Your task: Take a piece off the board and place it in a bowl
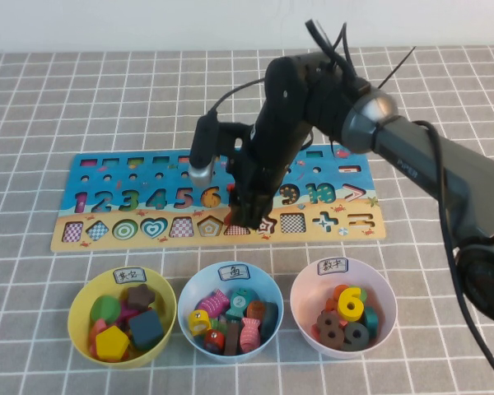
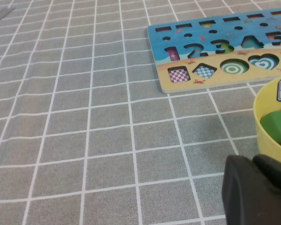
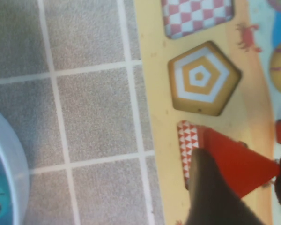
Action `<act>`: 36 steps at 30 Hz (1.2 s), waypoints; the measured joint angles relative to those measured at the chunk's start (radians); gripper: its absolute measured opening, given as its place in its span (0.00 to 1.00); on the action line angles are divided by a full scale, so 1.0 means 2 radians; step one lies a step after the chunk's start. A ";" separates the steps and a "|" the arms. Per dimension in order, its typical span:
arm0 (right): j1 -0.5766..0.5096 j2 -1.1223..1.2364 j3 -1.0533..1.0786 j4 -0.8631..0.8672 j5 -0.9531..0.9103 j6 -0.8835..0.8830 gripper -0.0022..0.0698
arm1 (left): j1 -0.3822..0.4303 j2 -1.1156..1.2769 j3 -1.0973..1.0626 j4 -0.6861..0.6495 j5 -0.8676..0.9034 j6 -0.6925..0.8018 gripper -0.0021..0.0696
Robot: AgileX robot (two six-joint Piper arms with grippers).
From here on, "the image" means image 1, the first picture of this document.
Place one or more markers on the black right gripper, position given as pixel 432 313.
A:
pixel 267 164

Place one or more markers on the red wooden triangle piece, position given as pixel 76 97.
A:
pixel 230 219

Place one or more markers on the white label on blue bowl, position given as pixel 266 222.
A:
pixel 234 272

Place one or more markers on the white label on pink bowl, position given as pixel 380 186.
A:
pixel 332 267

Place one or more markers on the pink plastic bowl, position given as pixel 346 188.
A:
pixel 308 292

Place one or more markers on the blue plastic bowl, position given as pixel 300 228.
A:
pixel 189 292

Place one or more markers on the colourful wooden puzzle board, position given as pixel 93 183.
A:
pixel 148 244

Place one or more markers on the orange wooden number piece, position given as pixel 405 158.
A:
pixel 338 293

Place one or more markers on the yellow plastic bowl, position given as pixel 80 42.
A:
pixel 164 294

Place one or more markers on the small orange number piece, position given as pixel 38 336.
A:
pixel 330 305

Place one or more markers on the red wooden number piece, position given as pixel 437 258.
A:
pixel 315 332

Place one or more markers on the green wooden number piece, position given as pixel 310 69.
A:
pixel 363 295

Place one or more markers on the white label on yellow bowl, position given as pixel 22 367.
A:
pixel 129 275

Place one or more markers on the brown wooden star piece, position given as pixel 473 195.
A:
pixel 140 297

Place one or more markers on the dark teal square piece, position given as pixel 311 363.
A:
pixel 146 329

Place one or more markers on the teal wooden number piece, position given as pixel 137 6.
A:
pixel 370 321

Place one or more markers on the magenta wooden shape piece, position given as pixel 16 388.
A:
pixel 127 314

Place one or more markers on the green wooden circle piece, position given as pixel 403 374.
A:
pixel 105 308

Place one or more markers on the orange wooden shape piece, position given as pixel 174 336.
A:
pixel 99 327

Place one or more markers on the yellow wooden pentagon piece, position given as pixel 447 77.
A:
pixel 112 343

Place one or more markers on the teal wooden fish numbered two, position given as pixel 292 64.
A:
pixel 239 304

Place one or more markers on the orange-brown wooden fish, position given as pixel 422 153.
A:
pixel 256 309

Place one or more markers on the magenta striped wooden fish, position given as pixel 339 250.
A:
pixel 214 305

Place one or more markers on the dark teal wooden fish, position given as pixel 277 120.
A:
pixel 269 321

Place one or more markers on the green wooden fish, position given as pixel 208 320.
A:
pixel 220 327

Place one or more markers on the light pink wooden fish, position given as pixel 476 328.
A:
pixel 249 335

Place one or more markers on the yellow wooden fish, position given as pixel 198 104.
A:
pixel 198 323

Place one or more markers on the dark brown wooden fish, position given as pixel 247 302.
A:
pixel 231 339

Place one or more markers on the yellow wooden number six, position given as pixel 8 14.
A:
pixel 342 312

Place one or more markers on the red wooden fish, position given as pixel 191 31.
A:
pixel 213 341

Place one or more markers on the brown wooden number eight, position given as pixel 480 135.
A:
pixel 324 341

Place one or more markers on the grey wooden number nine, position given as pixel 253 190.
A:
pixel 364 335

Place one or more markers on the grey white-grid tablecloth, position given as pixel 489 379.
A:
pixel 107 103

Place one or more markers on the black zip tie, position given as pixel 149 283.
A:
pixel 397 68

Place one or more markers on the black silver-tipped wrist camera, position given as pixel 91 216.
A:
pixel 203 148

